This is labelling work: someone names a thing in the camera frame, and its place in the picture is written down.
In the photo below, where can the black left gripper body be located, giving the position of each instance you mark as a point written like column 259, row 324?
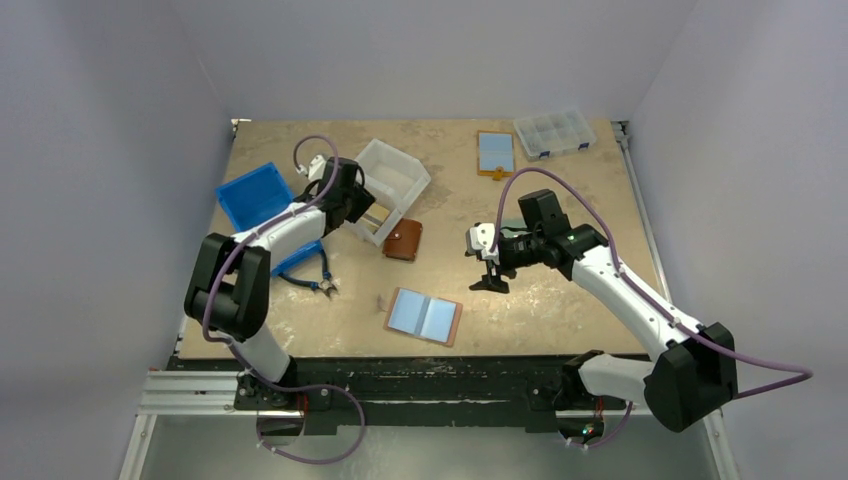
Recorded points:
column 361, row 201

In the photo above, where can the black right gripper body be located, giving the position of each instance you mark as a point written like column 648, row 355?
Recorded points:
column 499, row 254

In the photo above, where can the gold card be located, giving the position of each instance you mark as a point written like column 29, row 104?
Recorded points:
column 375, row 216

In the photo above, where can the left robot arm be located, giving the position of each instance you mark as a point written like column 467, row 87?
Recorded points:
column 229, row 289

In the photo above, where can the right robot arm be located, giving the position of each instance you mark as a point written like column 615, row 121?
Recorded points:
column 689, row 372

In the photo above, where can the black card holder in bin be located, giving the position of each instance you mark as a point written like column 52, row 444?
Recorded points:
column 308, row 194

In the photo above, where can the brown leather card holder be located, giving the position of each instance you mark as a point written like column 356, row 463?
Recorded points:
column 403, row 241

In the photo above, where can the orange open card holder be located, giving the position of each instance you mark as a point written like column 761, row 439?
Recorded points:
column 495, row 154

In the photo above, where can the white double compartment bin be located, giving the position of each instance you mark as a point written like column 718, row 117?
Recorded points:
column 396, row 179

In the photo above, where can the blue plastic bin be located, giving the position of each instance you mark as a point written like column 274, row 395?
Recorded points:
column 257, row 196

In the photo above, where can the clear plastic organizer box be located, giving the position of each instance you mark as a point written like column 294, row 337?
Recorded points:
column 554, row 134

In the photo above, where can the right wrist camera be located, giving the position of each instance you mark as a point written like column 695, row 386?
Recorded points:
column 481, row 242

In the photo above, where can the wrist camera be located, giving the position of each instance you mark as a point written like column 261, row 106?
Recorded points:
column 315, row 169
column 481, row 242

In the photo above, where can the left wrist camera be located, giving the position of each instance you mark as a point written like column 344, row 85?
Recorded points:
column 315, row 169

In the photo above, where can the blue handled wire cutters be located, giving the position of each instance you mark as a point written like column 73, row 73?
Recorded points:
column 309, row 269

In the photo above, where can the black mounting base plate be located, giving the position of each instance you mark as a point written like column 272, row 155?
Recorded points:
column 534, row 393

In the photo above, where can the aluminium frame rail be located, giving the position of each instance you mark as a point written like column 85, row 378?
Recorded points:
column 506, row 345

